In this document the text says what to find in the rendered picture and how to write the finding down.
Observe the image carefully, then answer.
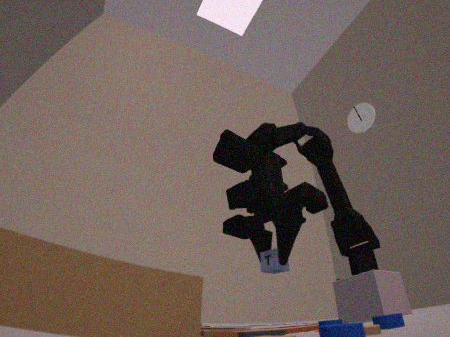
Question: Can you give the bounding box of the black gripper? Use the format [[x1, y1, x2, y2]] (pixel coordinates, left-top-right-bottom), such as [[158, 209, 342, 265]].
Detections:
[[223, 171, 329, 265]]

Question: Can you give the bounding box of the tan strip with red lines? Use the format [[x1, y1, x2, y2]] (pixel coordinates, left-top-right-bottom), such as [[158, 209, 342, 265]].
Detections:
[[200, 323, 319, 337]]

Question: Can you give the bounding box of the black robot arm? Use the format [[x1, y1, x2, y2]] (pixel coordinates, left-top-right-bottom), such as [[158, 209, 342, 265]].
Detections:
[[213, 121, 380, 276]]

